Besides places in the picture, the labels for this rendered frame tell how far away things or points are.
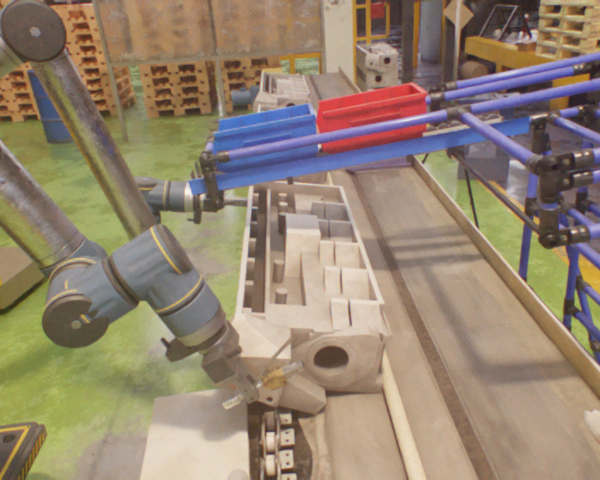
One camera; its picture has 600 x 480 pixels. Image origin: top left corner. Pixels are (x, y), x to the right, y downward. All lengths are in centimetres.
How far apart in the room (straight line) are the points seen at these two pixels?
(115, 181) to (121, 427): 123
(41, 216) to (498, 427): 104
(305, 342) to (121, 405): 157
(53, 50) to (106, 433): 160
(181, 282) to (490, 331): 95
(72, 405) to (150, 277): 189
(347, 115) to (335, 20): 569
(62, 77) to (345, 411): 114
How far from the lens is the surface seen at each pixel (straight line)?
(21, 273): 384
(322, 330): 131
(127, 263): 102
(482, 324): 170
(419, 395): 143
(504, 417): 141
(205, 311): 106
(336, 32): 726
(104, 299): 103
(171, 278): 102
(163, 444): 131
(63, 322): 105
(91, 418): 275
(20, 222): 116
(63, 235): 117
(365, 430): 133
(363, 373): 137
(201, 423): 133
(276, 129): 158
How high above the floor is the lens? 167
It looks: 25 degrees down
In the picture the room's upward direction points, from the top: 5 degrees counter-clockwise
